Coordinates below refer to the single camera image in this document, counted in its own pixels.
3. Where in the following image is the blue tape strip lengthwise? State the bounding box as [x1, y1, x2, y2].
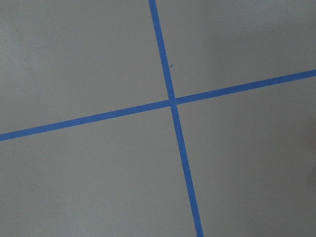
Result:
[149, 0, 204, 237]

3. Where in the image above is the blue tape strip crosswise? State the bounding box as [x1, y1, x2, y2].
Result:
[0, 70, 316, 141]

